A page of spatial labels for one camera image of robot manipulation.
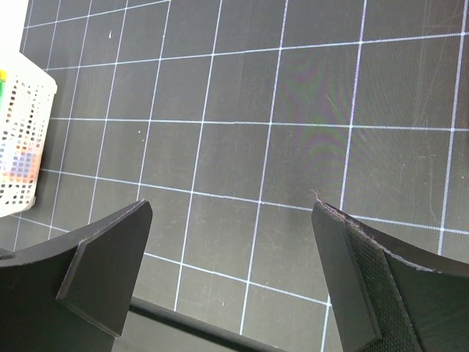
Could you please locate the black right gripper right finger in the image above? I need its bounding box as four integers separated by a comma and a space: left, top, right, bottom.
311, 201, 468, 351

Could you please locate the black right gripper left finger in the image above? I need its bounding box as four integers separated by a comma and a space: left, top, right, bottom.
1, 200, 152, 351

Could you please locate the white perforated plastic basket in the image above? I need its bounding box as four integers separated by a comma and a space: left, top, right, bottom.
0, 49, 57, 217

